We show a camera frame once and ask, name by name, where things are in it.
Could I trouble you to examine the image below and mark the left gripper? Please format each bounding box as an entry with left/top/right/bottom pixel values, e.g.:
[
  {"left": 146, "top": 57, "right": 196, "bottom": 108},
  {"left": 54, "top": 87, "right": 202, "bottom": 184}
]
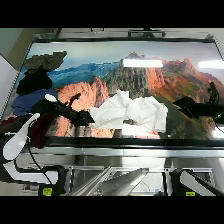
[{"left": 71, "top": 110, "right": 96, "bottom": 128}]

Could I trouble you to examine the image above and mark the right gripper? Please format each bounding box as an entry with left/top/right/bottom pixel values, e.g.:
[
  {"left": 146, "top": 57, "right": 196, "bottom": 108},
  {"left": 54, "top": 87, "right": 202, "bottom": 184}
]
[{"left": 172, "top": 96, "right": 199, "bottom": 120}]

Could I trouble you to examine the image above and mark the white T-shirt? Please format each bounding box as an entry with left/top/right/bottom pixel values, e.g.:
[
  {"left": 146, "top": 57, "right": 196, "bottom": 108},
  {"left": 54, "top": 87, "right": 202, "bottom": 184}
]
[{"left": 89, "top": 88, "right": 169, "bottom": 133}]

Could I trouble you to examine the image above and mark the dark red garment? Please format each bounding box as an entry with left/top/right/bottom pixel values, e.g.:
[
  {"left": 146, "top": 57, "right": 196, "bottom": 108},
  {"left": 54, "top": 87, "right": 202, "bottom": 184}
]
[{"left": 27, "top": 112, "right": 57, "bottom": 150}]

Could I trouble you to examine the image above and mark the blue garment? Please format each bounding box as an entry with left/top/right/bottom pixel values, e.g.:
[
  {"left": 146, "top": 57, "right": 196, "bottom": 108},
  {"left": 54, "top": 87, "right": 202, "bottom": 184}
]
[{"left": 11, "top": 87, "right": 58, "bottom": 117}]

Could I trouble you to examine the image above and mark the black garment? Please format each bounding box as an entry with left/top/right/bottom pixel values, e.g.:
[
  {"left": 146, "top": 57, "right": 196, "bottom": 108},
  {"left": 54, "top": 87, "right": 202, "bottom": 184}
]
[{"left": 15, "top": 69, "right": 54, "bottom": 97}]

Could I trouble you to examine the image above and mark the olive garment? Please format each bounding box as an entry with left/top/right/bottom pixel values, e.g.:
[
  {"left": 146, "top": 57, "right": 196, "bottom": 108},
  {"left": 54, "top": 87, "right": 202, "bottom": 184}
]
[{"left": 24, "top": 50, "right": 68, "bottom": 73}]

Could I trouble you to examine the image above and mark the silver frame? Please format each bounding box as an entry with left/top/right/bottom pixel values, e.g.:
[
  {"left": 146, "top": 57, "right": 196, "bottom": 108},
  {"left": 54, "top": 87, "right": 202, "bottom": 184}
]
[{"left": 0, "top": 145, "right": 224, "bottom": 197}]

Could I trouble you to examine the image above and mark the black cable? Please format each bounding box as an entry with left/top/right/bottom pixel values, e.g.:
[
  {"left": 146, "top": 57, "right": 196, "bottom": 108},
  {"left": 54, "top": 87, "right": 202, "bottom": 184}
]
[{"left": 27, "top": 145, "right": 55, "bottom": 187}]

